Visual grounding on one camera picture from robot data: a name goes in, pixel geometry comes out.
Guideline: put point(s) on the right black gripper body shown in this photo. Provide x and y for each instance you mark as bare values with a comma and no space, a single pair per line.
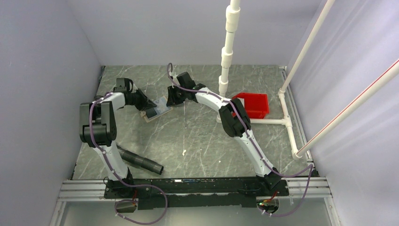
178,94

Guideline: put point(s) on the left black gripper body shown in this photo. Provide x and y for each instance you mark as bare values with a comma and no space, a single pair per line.
135,101

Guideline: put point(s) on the black VIP credit card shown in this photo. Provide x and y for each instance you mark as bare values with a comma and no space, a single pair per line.
150,114

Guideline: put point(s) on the silver VIP credit card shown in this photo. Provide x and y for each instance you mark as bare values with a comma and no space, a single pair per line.
161,106

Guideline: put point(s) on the white credit card stack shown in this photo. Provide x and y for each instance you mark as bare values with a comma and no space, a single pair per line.
240,101

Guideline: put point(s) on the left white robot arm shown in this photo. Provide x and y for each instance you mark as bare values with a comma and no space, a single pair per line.
98,127

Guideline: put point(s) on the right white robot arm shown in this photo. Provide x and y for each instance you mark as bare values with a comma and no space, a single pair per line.
234,120

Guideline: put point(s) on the red plastic bin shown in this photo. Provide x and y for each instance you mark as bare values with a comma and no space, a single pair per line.
255,104

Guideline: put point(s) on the white diagonal pole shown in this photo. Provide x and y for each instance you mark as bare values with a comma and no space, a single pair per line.
309,40

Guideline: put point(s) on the white pole with red stripe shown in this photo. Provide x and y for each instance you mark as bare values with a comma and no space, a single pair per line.
365,95

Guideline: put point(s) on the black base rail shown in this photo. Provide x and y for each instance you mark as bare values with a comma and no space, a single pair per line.
194,192

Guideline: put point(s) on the white PVC pipe frame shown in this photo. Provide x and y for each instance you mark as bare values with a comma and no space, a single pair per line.
268,38

